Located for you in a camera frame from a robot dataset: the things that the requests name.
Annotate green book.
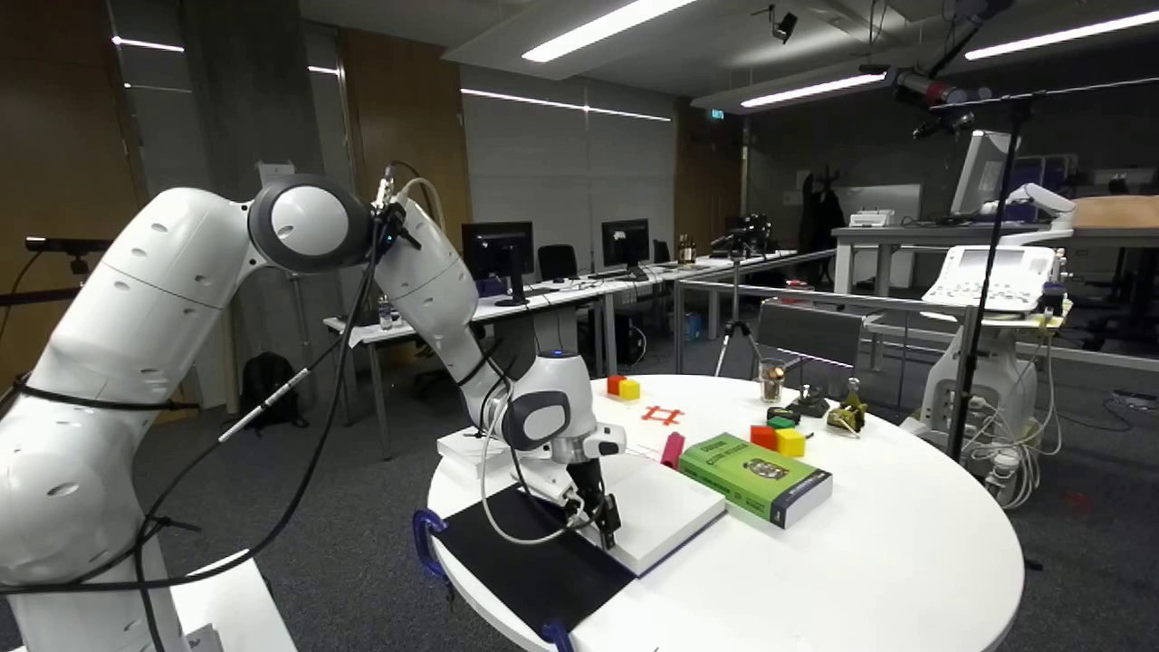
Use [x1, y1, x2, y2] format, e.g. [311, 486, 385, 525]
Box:
[676, 430, 835, 531]

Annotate long white desk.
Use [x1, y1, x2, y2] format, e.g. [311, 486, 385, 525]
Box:
[322, 263, 686, 449]

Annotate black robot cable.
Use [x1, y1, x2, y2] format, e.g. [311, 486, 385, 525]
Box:
[0, 165, 419, 600]

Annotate long ceiling light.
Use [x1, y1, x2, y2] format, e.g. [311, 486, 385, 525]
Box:
[455, 82, 674, 126]
[961, 7, 1159, 65]
[107, 32, 191, 56]
[519, 0, 704, 67]
[738, 67, 894, 116]

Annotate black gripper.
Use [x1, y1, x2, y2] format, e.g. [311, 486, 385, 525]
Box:
[556, 486, 628, 542]

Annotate white robot base platform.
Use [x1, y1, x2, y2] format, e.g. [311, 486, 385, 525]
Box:
[166, 545, 302, 652]

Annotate ceiling camera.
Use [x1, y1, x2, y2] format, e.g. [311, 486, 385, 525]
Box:
[765, 7, 804, 46]

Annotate black computer monitor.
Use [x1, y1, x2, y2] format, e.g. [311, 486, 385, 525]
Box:
[596, 216, 655, 280]
[461, 216, 537, 308]

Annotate black camera tripod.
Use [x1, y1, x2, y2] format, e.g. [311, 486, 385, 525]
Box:
[710, 257, 767, 379]

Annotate dark toy figure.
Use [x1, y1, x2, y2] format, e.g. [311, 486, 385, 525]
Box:
[823, 376, 870, 439]

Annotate black pole stand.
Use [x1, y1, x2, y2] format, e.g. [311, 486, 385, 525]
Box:
[913, 89, 1043, 465]

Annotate black camera on stand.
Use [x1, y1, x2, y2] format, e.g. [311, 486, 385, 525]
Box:
[17, 230, 116, 259]

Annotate blue strap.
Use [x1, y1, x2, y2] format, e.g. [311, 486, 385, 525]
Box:
[408, 503, 453, 579]
[537, 617, 579, 652]

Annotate black table mat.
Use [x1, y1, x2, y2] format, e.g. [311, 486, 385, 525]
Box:
[436, 486, 642, 643]

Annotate blue cover book white pages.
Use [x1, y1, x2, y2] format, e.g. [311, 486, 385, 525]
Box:
[503, 398, 734, 579]

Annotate grey panel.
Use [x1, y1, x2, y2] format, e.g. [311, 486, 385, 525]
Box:
[754, 300, 870, 373]

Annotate black backpack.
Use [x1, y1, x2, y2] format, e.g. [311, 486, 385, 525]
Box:
[234, 352, 302, 430]

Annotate person in black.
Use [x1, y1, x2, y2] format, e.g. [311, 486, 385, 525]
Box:
[794, 169, 850, 259]

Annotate white ultrasound machine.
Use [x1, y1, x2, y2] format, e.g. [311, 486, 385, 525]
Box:
[908, 126, 1076, 510]

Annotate red and yellow block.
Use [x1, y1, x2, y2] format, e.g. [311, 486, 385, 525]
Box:
[745, 420, 812, 465]

